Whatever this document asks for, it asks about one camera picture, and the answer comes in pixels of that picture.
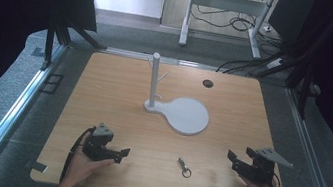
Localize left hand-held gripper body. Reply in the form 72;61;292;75
80;119;122;165

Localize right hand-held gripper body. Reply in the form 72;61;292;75
230;141;297;187

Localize person's left hand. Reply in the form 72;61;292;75
63;132;119;187

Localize white peg stand with round base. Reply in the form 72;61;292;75
135;50;220;139

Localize black round table grommet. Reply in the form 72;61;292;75
201;78;215;90

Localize black metal stand legs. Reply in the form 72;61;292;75
278;41;330;122
40;13;112;80

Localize white power strip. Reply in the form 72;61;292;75
265;56;285;71

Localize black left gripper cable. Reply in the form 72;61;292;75
58;121;97;187

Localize metal key ring with clasp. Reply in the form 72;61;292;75
175;156;195;179

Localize black table corner bracket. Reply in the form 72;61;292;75
23;157;49;174

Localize black rectangular floor bracket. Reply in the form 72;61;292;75
39;70;65;97

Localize black floor cables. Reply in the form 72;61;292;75
181;2;302;85

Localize white metal desk frame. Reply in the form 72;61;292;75
177;0;278;62

